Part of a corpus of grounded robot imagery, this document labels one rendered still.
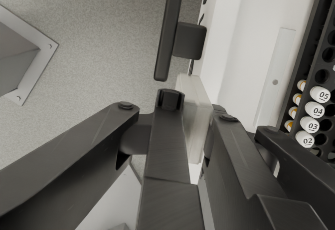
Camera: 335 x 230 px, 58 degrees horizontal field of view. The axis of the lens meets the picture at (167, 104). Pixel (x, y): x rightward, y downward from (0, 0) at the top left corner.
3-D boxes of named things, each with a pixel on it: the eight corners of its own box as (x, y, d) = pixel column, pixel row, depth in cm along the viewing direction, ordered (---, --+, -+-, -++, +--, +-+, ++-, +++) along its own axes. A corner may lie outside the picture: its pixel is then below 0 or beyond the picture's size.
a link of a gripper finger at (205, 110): (198, 104, 14) (214, 107, 14) (189, 73, 20) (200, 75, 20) (185, 163, 14) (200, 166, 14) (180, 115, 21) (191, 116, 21)
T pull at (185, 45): (153, 78, 26) (152, 81, 25) (168, -12, 24) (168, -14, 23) (193, 85, 27) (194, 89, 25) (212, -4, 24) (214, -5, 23)
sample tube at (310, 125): (295, 116, 31) (316, 134, 26) (284, 114, 31) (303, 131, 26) (300, 106, 30) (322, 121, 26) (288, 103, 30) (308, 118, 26)
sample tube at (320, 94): (303, 92, 30) (326, 105, 26) (292, 87, 30) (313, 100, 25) (309, 80, 30) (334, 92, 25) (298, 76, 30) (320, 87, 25)
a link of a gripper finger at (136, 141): (174, 164, 13) (102, 153, 12) (173, 121, 17) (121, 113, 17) (180, 131, 12) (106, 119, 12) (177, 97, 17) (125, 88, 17)
